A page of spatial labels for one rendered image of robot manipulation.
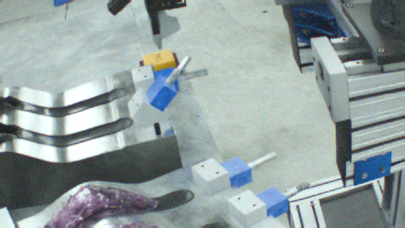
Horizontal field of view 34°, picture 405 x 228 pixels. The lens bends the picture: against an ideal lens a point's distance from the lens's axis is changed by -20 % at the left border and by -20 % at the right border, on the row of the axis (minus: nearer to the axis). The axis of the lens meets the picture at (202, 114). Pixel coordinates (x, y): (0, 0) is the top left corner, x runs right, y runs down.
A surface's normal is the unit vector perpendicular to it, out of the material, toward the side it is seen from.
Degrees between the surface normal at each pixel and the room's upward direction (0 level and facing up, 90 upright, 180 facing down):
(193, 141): 0
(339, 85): 90
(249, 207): 0
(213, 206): 0
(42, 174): 90
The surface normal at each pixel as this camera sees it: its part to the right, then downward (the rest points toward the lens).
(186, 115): -0.15, -0.84
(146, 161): 0.20, 0.48
